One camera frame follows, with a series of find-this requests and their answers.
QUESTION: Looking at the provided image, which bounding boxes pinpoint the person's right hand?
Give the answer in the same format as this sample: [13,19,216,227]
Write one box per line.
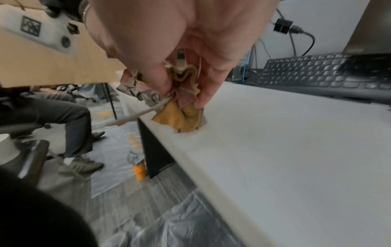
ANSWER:
[91,0,281,110]

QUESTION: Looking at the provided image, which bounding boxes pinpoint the person's left hand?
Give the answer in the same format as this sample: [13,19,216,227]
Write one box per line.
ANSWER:
[82,6,145,85]

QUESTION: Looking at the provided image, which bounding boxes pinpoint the yellow and green cleaning cloth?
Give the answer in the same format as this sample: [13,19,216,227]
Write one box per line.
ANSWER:
[108,62,209,134]

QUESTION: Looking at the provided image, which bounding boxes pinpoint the small black labelled adapter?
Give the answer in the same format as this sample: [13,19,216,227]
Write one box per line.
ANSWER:
[272,18,294,35]

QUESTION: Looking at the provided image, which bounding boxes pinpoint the person's black trousers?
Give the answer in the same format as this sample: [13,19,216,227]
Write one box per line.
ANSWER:
[0,166,99,247]

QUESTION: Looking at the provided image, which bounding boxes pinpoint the black metal table leg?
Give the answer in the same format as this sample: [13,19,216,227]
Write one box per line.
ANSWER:
[101,82,119,120]

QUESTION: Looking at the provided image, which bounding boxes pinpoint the brown cardboard box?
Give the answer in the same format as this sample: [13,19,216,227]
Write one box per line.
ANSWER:
[0,4,130,89]

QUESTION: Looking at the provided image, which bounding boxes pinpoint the clear plastic floor sheet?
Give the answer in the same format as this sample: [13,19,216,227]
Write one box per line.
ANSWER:
[36,106,245,247]

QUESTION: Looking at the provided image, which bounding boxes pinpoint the black office chair base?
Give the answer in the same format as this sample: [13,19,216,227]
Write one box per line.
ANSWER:
[0,120,52,139]

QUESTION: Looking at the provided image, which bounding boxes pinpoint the white partition panel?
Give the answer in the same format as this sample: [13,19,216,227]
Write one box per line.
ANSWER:
[248,0,372,71]

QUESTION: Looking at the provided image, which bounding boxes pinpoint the black monitor with red-striped stand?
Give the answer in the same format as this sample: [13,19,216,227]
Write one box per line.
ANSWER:
[341,0,391,57]

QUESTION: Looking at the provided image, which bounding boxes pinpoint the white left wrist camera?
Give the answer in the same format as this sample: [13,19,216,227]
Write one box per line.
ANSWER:
[0,4,82,58]

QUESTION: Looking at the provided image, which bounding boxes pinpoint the thick black computer cable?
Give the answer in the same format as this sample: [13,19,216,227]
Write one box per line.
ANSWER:
[288,25,316,58]

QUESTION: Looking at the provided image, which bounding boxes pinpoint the black cable box with wires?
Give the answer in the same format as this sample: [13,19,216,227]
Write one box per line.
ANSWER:
[244,68,391,105]

